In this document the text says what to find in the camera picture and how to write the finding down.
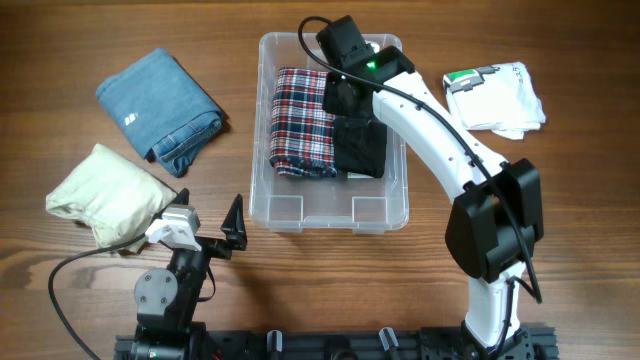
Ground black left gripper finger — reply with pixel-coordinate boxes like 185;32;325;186
158;188;190;218
220;194;247;250

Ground white label in bin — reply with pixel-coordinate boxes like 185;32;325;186
347;172;374;179

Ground clear plastic storage bin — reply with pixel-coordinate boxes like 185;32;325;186
249;32;409;234

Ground black garment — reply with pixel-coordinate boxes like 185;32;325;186
333;117;387;178

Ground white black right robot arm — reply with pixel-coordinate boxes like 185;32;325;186
320;44;544;359

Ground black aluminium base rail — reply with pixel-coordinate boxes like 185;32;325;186
113;324;559;360

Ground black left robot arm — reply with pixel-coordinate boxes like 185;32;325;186
128;189;248;359

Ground white printed t-shirt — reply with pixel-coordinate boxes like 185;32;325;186
443;62;546;140

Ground red navy plaid shirt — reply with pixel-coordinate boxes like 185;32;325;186
269;67;338;178

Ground folded cream cloth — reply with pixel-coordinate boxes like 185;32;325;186
45;144;177;252

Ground black left camera cable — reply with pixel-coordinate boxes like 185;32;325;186
47;233;147;360

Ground folded blue jeans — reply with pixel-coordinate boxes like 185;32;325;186
96;48;225;178

